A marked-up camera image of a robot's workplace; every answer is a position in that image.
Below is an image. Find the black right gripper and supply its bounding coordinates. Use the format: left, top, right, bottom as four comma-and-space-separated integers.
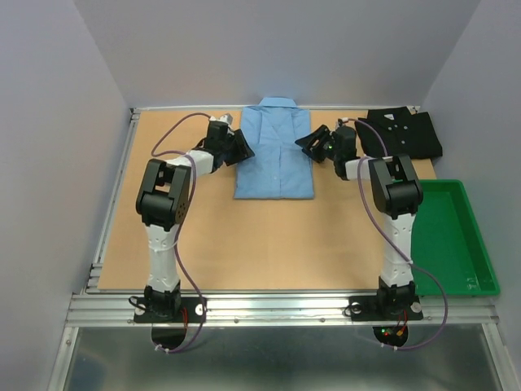
294, 124, 340, 162

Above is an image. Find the light blue long sleeve shirt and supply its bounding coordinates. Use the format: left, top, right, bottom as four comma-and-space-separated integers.
234, 97, 314, 200

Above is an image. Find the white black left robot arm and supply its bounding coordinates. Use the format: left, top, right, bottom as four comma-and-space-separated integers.
129, 114, 255, 323

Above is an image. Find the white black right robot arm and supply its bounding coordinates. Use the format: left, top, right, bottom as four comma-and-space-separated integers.
296, 125, 423, 321

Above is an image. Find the folded black shirt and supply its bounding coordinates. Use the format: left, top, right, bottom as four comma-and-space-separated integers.
355, 107, 443, 160

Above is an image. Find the green plastic tray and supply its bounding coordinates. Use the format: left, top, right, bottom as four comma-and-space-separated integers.
411, 179, 501, 297

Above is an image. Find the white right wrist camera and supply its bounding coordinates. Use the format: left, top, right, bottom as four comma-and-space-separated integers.
336, 117, 351, 128

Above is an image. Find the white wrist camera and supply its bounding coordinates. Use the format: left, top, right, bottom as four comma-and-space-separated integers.
336, 117, 351, 128
208, 113, 233, 126

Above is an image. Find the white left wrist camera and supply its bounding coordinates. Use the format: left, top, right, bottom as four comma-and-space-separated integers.
208, 113, 233, 126

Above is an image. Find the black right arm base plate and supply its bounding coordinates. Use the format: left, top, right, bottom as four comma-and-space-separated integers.
344, 295, 423, 322

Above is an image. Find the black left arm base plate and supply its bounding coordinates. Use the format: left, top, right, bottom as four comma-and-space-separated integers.
128, 296, 205, 324

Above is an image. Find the aluminium table frame rail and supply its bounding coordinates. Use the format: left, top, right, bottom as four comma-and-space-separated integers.
50, 108, 515, 390

